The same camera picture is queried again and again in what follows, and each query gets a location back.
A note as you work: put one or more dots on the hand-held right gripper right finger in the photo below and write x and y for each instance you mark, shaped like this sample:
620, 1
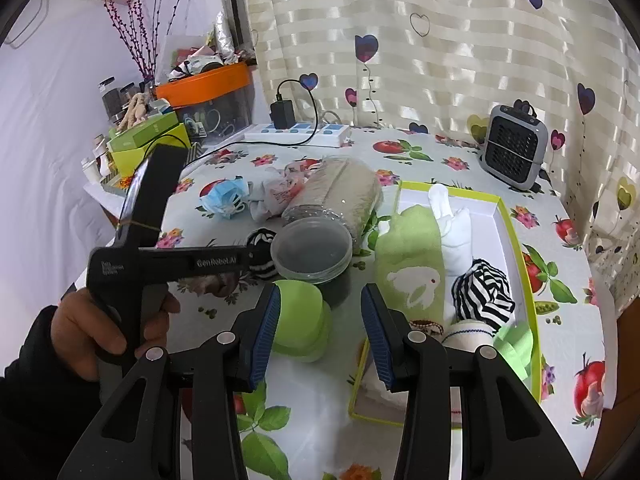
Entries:
377, 340

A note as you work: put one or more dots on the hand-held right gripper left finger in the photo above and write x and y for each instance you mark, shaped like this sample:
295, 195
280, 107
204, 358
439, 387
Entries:
262, 340

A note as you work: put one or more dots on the small black white striped sock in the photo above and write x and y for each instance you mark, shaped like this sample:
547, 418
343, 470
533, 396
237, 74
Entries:
262, 255

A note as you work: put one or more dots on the cream sock with red stitching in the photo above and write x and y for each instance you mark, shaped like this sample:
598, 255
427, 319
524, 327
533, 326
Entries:
465, 335

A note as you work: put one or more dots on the green rabbit print towel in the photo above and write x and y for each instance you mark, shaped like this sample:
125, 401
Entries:
410, 255

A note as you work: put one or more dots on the large black white striped sock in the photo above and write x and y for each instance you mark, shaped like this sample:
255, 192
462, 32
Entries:
482, 290

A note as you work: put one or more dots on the green rimmed white box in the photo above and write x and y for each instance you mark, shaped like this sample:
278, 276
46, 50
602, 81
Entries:
492, 220

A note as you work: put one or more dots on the person's left forearm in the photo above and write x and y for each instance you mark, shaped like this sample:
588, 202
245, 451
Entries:
30, 410

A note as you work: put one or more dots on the person's left hand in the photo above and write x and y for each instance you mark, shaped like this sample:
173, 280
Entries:
75, 330

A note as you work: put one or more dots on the light green round lid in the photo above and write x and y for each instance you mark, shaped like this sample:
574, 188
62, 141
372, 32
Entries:
300, 325

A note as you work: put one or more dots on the white paper sheet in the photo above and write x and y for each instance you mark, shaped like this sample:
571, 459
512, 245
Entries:
97, 195

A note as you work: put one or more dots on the blue face mask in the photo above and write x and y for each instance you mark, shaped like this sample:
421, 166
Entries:
225, 200

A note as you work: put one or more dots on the round clear plastic container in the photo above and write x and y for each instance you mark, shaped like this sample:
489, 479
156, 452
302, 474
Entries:
310, 252

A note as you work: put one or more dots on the yellow-green cardboard box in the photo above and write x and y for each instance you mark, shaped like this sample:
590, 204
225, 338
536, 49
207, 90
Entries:
122, 160

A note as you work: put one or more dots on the tomato print tablecloth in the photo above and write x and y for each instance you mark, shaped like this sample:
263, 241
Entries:
310, 435

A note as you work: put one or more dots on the small white bottle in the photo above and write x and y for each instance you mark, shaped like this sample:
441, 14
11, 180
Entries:
91, 170

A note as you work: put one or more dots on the white cloth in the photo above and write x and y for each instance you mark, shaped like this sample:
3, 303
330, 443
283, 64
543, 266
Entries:
262, 202

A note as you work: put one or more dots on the green cardboard box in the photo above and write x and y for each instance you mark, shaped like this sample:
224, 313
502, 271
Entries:
145, 132

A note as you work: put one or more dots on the light green cloth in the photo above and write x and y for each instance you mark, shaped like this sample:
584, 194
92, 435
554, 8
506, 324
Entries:
515, 347

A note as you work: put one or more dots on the small picture card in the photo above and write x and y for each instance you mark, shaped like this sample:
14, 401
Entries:
192, 125

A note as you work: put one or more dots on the tall clear plastic jar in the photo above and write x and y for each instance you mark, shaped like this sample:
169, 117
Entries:
335, 195

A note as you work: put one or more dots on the beige plush toy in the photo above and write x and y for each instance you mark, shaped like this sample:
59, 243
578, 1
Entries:
136, 110

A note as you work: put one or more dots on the teal small box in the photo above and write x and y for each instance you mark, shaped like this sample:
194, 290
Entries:
160, 106

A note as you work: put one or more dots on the plastic bag with red print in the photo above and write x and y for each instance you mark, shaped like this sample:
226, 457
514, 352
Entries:
290, 185

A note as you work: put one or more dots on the glass jar with dark lid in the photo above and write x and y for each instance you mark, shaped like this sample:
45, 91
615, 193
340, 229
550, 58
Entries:
109, 97
127, 95

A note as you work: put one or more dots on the clear container with orange lid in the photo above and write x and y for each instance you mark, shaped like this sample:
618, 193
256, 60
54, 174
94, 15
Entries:
210, 92

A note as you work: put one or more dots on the white blue power strip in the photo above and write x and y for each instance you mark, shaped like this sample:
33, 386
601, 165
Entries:
300, 132

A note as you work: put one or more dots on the black charger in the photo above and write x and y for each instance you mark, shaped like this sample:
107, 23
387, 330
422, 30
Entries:
282, 112

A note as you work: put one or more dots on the pile of packets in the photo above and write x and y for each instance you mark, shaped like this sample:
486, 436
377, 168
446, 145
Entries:
200, 60

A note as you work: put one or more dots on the grey desktop heater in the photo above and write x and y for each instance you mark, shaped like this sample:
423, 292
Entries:
512, 145

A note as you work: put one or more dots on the purple flower branches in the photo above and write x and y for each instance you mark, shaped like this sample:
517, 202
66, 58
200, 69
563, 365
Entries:
145, 25

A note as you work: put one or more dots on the striped curtain with hearts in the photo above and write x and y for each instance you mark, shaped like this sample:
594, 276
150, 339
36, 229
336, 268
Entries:
450, 60

